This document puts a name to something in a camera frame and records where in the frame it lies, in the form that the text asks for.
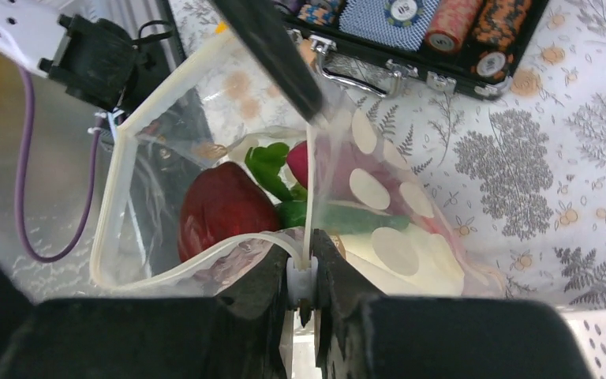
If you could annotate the clear zip top bag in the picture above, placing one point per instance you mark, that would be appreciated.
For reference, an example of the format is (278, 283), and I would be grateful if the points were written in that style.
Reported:
(215, 106)

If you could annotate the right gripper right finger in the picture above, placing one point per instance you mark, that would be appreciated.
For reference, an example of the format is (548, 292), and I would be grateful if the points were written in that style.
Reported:
(363, 333)

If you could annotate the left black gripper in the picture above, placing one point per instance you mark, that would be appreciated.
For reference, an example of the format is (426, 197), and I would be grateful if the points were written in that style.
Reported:
(99, 62)

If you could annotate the orange black chip stack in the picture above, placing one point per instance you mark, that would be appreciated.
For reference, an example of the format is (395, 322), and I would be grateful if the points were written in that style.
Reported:
(497, 28)

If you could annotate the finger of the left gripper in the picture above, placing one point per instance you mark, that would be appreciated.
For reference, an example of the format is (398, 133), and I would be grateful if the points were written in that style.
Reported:
(258, 24)

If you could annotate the black open case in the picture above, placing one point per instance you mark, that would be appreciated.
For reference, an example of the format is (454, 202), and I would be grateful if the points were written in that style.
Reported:
(466, 47)

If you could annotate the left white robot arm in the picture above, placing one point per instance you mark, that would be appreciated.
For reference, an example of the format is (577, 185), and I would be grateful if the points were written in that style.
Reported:
(29, 31)

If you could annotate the purple sweet potato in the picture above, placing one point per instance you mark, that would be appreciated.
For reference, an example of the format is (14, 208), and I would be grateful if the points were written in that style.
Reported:
(297, 161)

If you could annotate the blue patterned card deck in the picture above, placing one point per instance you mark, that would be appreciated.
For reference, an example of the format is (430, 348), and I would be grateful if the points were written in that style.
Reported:
(365, 19)

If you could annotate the white radish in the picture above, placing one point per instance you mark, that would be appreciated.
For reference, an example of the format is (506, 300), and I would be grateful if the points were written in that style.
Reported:
(408, 262)

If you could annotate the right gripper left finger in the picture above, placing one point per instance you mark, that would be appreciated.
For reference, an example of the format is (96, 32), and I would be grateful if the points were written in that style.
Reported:
(235, 334)

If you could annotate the red poker chip stack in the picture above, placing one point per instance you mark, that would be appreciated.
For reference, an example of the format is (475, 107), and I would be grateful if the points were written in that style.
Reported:
(450, 24)

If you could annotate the green chili pepper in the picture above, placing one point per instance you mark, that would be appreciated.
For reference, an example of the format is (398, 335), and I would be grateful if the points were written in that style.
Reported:
(339, 219)

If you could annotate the green leafy vegetable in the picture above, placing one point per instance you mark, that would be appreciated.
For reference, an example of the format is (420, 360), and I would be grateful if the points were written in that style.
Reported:
(265, 164)

